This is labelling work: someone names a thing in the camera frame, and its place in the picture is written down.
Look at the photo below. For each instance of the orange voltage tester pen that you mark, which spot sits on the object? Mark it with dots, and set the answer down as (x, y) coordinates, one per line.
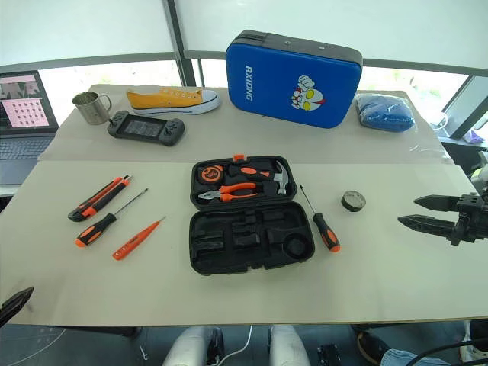
(133, 243)

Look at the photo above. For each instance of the silver robot leg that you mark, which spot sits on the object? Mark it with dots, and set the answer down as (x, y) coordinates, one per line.
(190, 347)
(287, 347)

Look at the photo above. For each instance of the stainless steel mug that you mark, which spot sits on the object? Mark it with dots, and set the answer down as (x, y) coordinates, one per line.
(89, 108)

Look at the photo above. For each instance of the small black box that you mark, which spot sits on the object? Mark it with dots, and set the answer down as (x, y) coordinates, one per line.
(328, 355)

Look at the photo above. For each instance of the small purple object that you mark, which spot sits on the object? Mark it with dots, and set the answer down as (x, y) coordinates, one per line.
(476, 137)

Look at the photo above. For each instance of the grey window frame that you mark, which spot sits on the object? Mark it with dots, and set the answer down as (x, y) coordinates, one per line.
(179, 42)

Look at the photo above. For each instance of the blue cloth in plastic bag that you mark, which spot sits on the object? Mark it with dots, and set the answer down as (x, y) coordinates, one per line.
(385, 112)

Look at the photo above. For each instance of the person's blue jeans leg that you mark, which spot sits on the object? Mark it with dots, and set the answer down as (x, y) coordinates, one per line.
(404, 359)

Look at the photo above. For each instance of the black electrical tape roll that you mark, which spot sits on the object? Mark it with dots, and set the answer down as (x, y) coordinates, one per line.
(353, 200)

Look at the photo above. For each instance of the open laptop with pink screen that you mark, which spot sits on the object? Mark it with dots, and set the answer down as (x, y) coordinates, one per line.
(23, 114)

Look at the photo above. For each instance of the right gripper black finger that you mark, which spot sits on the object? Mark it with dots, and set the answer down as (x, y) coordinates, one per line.
(431, 225)
(438, 203)

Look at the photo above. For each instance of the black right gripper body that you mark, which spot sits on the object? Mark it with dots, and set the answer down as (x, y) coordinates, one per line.
(470, 221)

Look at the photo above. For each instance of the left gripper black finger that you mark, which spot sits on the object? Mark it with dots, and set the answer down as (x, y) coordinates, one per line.
(15, 303)

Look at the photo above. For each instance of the black tool case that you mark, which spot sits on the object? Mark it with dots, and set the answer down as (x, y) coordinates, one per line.
(244, 244)

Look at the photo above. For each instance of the black handheld game console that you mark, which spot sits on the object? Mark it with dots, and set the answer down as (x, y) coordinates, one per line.
(145, 127)

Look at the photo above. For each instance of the orange black utility knife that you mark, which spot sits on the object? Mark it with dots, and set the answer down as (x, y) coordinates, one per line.
(100, 198)

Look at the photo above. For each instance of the blue RXIONG cartoon case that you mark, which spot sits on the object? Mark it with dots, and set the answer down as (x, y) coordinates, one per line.
(274, 84)

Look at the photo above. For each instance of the yellow canvas sneaker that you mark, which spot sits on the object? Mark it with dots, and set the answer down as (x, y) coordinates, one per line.
(167, 100)

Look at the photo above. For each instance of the person's dark shoe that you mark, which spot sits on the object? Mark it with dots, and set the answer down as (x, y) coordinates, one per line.
(371, 348)

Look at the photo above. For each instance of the orange black tape measure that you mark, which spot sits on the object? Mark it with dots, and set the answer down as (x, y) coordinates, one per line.
(210, 174)

